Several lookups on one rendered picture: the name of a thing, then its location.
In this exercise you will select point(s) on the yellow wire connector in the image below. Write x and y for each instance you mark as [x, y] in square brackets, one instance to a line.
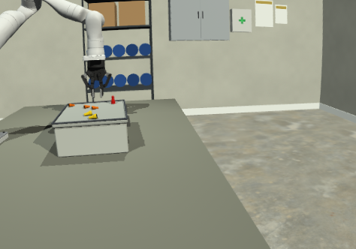
[93, 116]
[88, 113]

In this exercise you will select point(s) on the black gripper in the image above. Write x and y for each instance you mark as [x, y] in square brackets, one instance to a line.
[96, 71]

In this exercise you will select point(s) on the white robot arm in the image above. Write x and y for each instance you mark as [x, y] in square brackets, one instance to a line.
[11, 20]

